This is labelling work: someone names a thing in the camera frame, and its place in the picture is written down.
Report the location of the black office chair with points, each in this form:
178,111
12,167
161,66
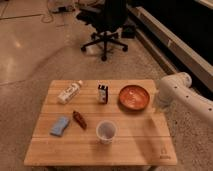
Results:
106,18

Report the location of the small black white carton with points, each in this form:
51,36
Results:
103,94

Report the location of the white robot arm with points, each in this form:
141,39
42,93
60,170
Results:
177,86

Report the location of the wooden table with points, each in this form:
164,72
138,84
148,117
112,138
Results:
87,133

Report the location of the white plastic bottle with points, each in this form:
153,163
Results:
66,95

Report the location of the orange ceramic bowl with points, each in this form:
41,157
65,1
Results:
134,97

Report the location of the long wall baseboard bench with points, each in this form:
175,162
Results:
191,59

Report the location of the brown snack bar wrapper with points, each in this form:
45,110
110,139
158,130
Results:
79,119

